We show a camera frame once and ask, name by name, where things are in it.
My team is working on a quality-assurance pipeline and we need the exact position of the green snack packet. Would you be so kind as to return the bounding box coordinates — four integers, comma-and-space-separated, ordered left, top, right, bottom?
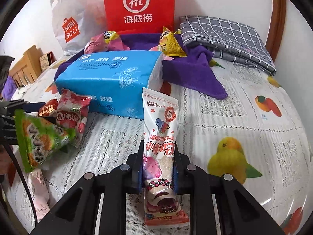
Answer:
14, 109, 75, 173

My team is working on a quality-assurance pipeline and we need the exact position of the white Miniso plastic bag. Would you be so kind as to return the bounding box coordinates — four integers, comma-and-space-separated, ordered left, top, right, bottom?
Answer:
50, 0, 107, 56

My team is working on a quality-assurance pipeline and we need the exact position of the patterned brown box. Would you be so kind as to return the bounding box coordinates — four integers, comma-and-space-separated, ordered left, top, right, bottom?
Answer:
39, 52, 56, 72

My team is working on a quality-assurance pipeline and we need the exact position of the purple towel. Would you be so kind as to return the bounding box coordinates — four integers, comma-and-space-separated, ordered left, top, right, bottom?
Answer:
55, 33, 227, 100

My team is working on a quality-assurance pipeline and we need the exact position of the red snack packet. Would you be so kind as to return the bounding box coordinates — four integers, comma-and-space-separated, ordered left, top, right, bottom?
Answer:
38, 99, 58, 118

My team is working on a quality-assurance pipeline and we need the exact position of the yellow cracker packet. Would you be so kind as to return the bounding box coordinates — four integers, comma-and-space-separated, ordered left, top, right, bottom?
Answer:
159, 27, 187, 57

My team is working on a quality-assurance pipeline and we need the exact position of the pink yellow snack bag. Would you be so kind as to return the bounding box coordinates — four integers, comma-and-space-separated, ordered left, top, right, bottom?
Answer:
83, 31, 130, 54

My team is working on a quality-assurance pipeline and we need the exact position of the light pink peach packet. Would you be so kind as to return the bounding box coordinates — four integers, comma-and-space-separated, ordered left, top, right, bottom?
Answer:
149, 45, 174, 61

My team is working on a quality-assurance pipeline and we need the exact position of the white strawberry roll packet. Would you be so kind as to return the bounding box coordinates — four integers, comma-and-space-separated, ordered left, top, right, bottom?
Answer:
142, 88, 189, 227

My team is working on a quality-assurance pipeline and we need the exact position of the brown wooden door frame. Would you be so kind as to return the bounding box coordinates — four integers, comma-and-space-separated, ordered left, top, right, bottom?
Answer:
266, 0, 286, 61

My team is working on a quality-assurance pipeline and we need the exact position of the blue tissue pack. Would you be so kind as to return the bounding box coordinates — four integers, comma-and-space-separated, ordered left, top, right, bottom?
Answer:
56, 50, 163, 119

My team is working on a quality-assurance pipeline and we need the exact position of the red Haidilao paper bag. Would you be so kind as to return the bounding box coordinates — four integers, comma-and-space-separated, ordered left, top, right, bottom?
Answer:
104, 0, 175, 33

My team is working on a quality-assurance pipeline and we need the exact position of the black cable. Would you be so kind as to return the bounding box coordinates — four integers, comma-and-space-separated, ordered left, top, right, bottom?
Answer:
4, 143, 38, 227

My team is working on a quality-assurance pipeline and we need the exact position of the grey checked folded cloth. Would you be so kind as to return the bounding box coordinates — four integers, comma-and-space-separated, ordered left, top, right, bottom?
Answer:
180, 15, 276, 75

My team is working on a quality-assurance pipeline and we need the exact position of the left hand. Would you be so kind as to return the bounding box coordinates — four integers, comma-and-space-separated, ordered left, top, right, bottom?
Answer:
0, 145, 12, 175

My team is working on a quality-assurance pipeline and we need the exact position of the wooden chair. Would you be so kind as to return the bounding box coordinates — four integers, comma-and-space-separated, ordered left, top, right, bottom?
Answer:
9, 45, 43, 87

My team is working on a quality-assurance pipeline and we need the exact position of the pale pink packet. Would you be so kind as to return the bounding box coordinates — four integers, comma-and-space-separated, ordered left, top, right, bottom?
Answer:
28, 168, 50, 221

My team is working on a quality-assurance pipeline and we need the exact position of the pink white strawberry packet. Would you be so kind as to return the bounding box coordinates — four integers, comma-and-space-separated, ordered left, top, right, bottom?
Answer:
56, 89, 92, 148

